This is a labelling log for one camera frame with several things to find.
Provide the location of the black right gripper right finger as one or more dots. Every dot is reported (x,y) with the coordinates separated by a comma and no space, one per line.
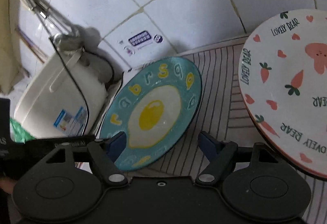
(222,160)

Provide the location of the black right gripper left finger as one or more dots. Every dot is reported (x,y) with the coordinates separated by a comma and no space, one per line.
(104,153)

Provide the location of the teal fried egg plate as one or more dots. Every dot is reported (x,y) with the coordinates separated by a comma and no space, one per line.
(154,110)

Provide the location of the person's left hand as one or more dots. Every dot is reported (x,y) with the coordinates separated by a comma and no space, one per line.
(7,184)

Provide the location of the green patterned bowl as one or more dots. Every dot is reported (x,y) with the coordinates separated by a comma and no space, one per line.
(17,133)

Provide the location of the white rice cooker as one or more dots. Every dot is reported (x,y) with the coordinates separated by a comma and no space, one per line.
(63,99)

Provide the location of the hanging metal utensils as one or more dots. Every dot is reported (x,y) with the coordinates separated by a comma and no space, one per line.
(62,33)

